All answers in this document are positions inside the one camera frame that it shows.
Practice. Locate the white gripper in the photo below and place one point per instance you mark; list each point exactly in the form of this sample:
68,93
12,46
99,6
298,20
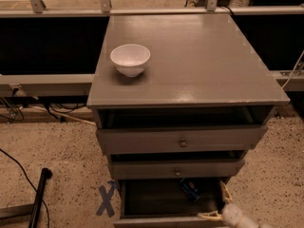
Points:
230,213

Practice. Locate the blue pepsi can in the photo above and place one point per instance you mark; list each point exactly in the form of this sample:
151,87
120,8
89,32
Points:
190,189

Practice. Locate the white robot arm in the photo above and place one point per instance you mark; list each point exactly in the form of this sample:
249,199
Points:
254,224

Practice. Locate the grey middle drawer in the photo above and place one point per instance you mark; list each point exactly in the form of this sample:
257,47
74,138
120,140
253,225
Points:
175,165

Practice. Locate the grey drawer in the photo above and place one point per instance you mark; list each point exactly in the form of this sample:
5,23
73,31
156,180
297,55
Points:
162,204
172,130
175,165

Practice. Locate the grey bottom drawer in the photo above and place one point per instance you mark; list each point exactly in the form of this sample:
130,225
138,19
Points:
162,204

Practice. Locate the grey top drawer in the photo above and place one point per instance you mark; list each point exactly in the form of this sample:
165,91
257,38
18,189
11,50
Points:
172,130

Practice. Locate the grey wooden drawer cabinet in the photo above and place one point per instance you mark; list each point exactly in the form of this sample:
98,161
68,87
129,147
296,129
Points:
178,101

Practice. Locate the blue tape cross mark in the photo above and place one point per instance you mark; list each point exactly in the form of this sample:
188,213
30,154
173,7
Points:
107,195

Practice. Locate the white ceramic bowl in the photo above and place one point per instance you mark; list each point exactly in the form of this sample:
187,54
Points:
130,59

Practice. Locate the black metal stand leg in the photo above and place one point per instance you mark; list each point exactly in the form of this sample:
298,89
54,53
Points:
31,210

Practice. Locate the grey metal railing frame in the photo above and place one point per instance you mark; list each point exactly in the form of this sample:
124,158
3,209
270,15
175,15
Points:
47,83

